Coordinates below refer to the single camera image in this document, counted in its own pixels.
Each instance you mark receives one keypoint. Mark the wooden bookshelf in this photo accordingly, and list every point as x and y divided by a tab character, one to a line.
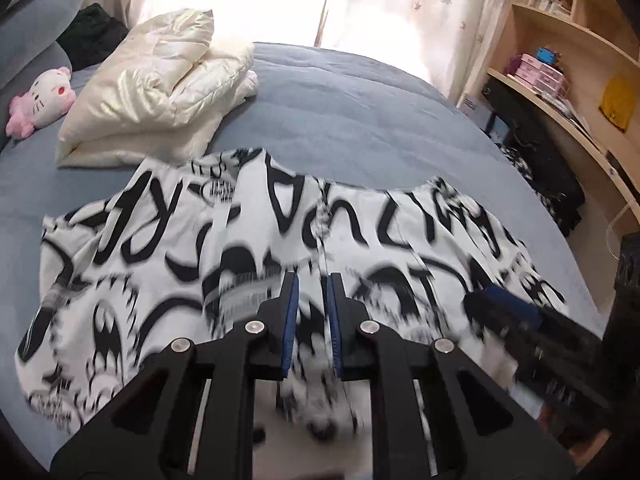
595	45

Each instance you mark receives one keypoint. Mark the cream puffer jacket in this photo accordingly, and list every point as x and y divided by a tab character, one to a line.
150	85

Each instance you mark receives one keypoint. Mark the white pink plush toy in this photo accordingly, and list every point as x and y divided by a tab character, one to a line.
45	96

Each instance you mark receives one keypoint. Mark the black bag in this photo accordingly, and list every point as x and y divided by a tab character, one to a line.
542	160

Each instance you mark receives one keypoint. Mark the black white patterned cloth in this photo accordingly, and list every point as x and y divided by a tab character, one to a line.
517	162

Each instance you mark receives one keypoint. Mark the pink storage drawers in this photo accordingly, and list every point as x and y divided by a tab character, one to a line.
539	74

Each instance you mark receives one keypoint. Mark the black speaker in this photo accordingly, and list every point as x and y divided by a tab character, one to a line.
627	282

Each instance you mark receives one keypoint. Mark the yellow cloth item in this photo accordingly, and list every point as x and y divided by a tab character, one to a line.
617	106

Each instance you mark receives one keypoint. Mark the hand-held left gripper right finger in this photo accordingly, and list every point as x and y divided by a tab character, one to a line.
334	332

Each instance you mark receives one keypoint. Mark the blue bed blanket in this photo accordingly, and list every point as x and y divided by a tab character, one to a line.
350	110

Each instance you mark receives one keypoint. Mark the grey blue pillow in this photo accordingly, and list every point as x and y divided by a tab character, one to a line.
25	67
35	15

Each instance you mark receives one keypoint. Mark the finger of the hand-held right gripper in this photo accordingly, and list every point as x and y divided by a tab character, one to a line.
505	305

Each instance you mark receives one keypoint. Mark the white box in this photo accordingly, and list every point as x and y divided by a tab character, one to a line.
469	104

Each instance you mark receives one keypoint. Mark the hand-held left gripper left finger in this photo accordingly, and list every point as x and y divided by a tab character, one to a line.
290	332

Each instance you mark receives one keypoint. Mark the black white printed garment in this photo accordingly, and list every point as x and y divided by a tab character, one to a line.
165	260

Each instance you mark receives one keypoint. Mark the stack of papers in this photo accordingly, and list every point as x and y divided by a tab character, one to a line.
570	116

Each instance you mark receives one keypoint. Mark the white floral curtain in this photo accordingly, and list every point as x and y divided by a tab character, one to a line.
425	10

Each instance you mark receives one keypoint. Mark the small blue box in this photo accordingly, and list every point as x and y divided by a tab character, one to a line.
547	56

